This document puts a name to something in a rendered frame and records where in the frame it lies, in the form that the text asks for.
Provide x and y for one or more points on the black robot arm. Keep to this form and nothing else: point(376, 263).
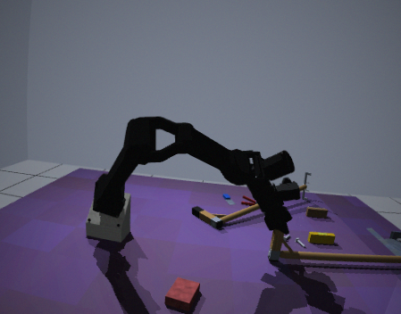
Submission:
point(235, 166)

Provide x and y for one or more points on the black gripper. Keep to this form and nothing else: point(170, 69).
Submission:
point(275, 216)

